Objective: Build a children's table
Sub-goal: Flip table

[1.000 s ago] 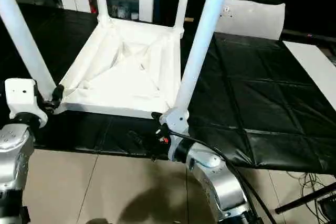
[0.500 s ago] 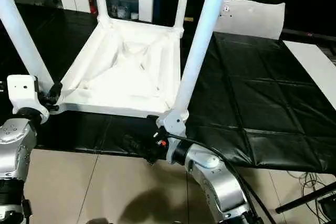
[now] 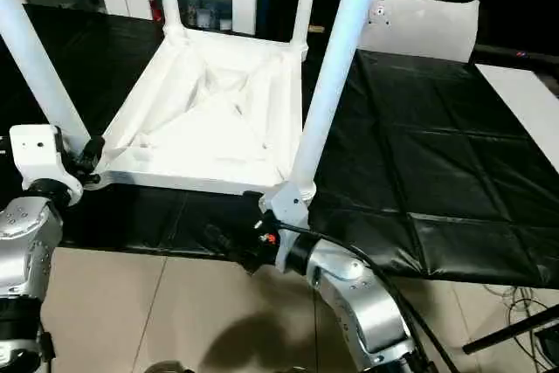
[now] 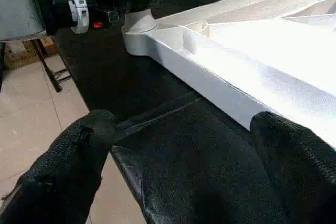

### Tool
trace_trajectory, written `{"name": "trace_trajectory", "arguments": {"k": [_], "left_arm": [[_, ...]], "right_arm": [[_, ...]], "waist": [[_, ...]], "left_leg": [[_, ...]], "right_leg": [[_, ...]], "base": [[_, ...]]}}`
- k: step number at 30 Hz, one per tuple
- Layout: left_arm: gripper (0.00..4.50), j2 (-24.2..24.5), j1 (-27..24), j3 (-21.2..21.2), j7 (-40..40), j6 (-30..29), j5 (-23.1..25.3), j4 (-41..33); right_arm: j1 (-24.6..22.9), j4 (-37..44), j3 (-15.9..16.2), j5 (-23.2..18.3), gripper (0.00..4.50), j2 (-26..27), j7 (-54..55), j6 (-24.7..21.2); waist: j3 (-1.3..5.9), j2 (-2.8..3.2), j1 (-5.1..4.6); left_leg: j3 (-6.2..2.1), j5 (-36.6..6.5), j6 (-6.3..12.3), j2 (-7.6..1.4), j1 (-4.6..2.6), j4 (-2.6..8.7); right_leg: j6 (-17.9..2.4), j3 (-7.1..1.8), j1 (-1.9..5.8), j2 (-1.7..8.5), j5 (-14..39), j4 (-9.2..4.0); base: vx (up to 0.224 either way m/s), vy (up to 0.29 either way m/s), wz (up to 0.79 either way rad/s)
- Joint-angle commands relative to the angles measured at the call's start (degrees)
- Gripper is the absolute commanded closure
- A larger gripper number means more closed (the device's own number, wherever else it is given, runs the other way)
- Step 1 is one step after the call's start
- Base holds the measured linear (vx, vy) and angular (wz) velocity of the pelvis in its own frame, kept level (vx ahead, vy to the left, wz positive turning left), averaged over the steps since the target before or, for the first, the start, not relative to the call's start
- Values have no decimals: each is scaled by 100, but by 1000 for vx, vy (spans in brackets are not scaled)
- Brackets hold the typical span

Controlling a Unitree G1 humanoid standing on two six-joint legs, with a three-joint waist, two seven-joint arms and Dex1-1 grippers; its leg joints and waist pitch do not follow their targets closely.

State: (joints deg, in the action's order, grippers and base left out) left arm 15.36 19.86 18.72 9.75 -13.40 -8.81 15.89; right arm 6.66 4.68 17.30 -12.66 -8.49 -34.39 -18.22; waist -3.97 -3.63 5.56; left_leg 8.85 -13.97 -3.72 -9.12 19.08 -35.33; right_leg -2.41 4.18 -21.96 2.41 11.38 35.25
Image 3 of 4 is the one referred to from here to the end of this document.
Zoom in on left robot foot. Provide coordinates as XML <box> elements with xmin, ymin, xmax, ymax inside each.
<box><xmin>143</xmin><ymin>362</ymin><xmax>193</xmax><ymax>373</ymax></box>

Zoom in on white plastic chair shell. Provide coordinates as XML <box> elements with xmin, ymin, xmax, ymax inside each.
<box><xmin>357</xmin><ymin>0</ymin><xmax>481</xmax><ymax>62</ymax></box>

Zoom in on black stand leg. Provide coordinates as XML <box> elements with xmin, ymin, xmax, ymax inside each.
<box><xmin>462</xmin><ymin>307</ymin><xmax>559</xmax><ymax>355</ymax></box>

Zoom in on white side table board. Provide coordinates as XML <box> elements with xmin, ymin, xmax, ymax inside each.
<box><xmin>475</xmin><ymin>62</ymin><xmax>559</xmax><ymax>164</ymax></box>

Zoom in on black flat monitor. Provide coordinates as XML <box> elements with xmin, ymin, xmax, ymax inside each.
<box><xmin>473</xmin><ymin>47</ymin><xmax>559</xmax><ymax>64</ymax></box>

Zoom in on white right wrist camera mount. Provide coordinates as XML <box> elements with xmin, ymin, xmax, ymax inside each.
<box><xmin>259</xmin><ymin>180</ymin><xmax>314</xmax><ymax>272</ymax></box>

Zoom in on tangled floor cables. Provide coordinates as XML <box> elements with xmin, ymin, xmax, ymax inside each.
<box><xmin>484</xmin><ymin>283</ymin><xmax>559</xmax><ymax>373</ymax></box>

